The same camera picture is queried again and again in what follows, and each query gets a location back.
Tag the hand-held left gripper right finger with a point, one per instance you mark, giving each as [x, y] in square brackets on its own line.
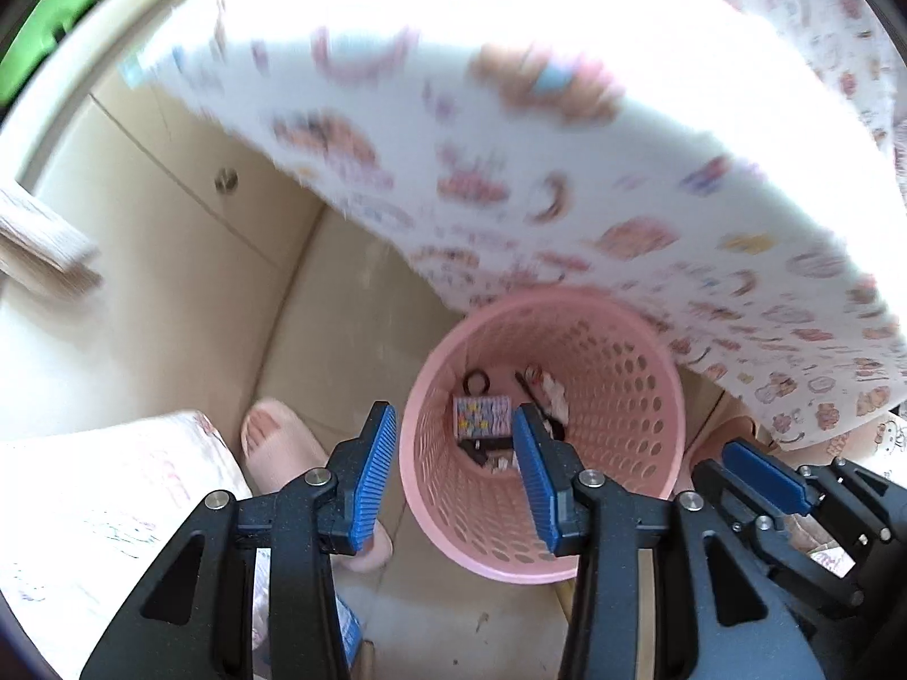
[538, 482]

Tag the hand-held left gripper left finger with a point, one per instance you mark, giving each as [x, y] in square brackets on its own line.
[368, 482]

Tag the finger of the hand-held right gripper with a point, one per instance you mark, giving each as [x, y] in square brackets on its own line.
[765, 474]
[857, 503]

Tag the small white tissue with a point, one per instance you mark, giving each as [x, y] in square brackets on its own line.
[504, 463]

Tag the black clip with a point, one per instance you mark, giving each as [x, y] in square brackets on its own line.
[556, 431]

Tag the pink checked tissue packet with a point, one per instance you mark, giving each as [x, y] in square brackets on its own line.
[482, 416]

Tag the pink plastic basket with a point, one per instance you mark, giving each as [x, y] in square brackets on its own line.
[616, 382]

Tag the pink slipper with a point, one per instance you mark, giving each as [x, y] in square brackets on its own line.
[283, 439]

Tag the blue plastic item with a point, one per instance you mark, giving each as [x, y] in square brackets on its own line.
[351, 627]

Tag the person's left leg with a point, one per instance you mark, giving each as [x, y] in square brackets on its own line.
[106, 510]

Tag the bear print cloth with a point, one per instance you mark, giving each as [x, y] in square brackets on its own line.
[567, 191]

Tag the metal cabinet knob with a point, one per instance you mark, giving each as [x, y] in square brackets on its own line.
[225, 179]

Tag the white cabinet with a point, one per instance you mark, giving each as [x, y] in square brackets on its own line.
[142, 227]

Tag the green storage box white lid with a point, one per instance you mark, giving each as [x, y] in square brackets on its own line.
[35, 28]

